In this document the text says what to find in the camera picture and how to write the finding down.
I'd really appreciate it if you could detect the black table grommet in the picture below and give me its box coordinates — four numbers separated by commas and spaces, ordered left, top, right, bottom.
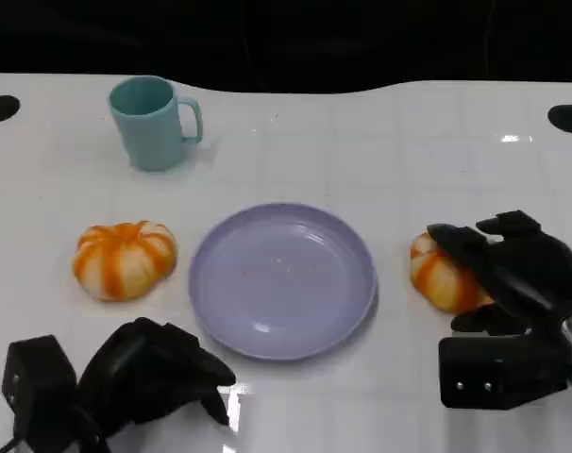
0, 95, 22, 125
547, 104, 572, 134

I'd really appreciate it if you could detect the lilac plate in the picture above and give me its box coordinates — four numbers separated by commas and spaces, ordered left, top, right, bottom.
188, 202, 379, 363

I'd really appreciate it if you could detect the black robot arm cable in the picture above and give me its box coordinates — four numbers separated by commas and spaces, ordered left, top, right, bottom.
0, 431, 27, 453

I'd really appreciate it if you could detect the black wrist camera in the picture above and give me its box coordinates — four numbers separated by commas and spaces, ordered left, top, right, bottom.
1, 334, 77, 445
438, 333, 572, 411

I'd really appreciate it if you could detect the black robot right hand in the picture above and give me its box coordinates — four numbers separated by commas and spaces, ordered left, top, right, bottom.
427, 210, 572, 336

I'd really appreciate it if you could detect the pale green mug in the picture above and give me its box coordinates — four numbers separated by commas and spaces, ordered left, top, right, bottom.
108, 75, 205, 172

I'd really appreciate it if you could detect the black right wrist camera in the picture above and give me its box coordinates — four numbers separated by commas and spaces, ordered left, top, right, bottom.
438, 333, 572, 411

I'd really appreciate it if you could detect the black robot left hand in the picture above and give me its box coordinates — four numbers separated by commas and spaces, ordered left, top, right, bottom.
73, 316, 238, 440

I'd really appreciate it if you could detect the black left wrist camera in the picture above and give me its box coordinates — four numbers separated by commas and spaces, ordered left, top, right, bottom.
1, 334, 77, 445

